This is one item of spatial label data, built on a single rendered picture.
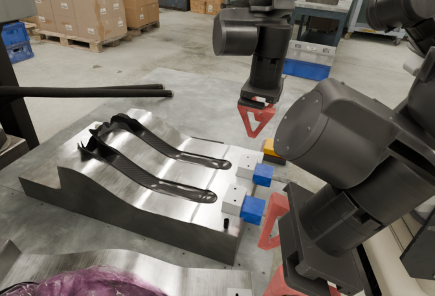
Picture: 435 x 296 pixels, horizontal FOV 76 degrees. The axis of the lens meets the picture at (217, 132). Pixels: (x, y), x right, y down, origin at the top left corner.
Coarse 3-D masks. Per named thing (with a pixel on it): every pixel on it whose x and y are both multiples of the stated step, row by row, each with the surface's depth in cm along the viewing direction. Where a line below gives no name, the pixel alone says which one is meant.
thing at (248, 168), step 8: (240, 160) 62; (248, 160) 62; (256, 160) 62; (240, 168) 60; (248, 168) 59; (256, 168) 61; (264, 168) 62; (272, 168) 62; (240, 176) 61; (248, 176) 60; (256, 176) 60; (264, 176) 60; (272, 176) 60; (256, 184) 61; (264, 184) 60
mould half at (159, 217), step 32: (160, 128) 71; (64, 160) 56; (96, 160) 56; (160, 160) 64; (32, 192) 63; (64, 192) 58; (96, 192) 55; (128, 192) 55; (224, 192) 57; (128, 224) 57; (160, 224) 53; (192, 224) 50; (224, 256) 52
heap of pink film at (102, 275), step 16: (64, 272) 39; (80, 272) 38; (96, 272) 37; (112, 272) 40; (128, 272) 40; (16, 288) 38; (32, 288) 39; (48, 288) 38; (64, 288) 37; (80, 288) 36; (96, 288) 36; (112, 288) 37; (128, 288) 38; (144, 288) 39; (160, 288) 41
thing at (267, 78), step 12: (252, 60) 48; (264, 60) 46; (276, 60) 46; (252, 72) 49; (264, 72) 47; (276, 72) 47; (252, 84) 49; (264, 84) 48; (276, 84) 49; (240, 96) 48; (264, 96) 47; (276, 96) 47
